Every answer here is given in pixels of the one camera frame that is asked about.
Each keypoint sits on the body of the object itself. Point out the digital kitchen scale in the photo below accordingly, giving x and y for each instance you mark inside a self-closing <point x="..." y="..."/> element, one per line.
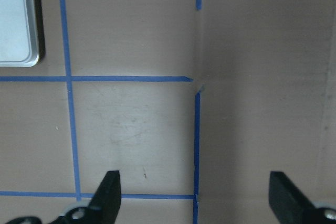
<point x="22" y="33"/>

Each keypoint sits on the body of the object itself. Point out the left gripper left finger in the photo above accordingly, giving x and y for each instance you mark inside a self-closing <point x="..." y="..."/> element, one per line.
<point x="102" y="208"/>

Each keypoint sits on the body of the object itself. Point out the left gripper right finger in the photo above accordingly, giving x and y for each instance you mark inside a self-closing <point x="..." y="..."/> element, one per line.
<point x="290" y="205"/>

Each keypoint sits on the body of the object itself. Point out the brown paper table cover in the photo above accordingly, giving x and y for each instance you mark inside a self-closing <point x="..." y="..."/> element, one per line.
<point x="195" y="102"/>

